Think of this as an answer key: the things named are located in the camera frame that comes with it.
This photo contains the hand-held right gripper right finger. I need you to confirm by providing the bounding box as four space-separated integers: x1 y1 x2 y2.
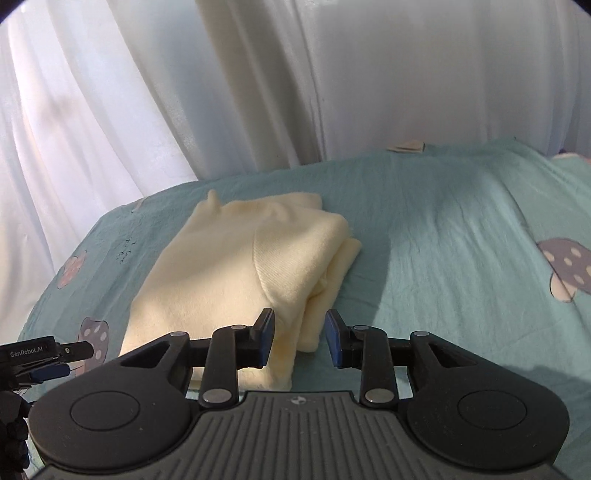
325 308 491 409

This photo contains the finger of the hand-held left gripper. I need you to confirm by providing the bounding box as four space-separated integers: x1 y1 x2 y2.
60 340 96 362
27 363 73 383

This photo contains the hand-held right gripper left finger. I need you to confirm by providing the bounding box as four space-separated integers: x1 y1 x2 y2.
119 307 277 409

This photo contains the cream knit cardigan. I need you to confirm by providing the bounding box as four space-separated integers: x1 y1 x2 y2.
119 189 363 394

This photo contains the teal mushroom print bed sheet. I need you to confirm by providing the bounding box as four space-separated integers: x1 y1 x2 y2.
17 135 591 462

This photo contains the white sheer curtain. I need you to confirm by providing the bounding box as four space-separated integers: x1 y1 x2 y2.
0 0 591 321

